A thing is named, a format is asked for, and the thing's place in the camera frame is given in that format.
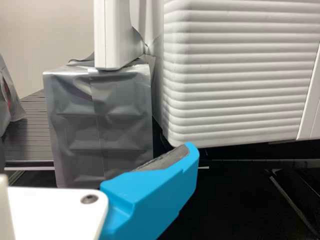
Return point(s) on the incubator door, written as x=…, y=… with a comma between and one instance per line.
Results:
x=112, y=32

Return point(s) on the white incubator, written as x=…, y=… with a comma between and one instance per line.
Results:
x=237, y=75

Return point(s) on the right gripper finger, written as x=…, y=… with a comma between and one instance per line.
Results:
x=150, y=200

